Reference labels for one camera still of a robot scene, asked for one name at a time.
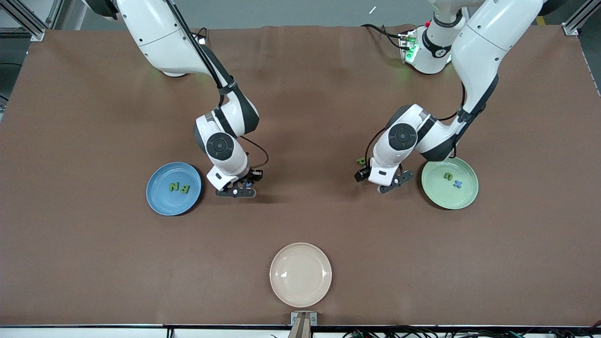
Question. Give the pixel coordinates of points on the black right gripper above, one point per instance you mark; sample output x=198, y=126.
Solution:
x=251, y=177

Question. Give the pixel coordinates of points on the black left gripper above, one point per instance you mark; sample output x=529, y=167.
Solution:
x=361, y=175

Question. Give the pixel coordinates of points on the green foam letter B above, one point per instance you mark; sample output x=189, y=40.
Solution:
x=185, y=188

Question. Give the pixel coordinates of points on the green foam letter N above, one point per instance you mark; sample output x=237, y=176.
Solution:
x=173, y=186

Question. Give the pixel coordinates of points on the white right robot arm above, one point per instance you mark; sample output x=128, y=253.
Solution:
x=155, y=37

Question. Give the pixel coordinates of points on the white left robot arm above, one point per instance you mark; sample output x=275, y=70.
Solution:
x=483, y=42

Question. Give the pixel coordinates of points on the green plate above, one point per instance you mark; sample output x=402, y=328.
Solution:
x=446, y=197

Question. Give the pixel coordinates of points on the blue plate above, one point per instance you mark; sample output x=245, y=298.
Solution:
x=162, y=202

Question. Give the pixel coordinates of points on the cream plate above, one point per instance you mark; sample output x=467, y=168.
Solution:
x=300, y=274

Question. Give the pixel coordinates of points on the brown table mat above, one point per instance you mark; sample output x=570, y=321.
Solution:
x=300, y=117

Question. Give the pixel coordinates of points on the grey camera pole bracket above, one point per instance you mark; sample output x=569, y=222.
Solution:
x=304, y=324

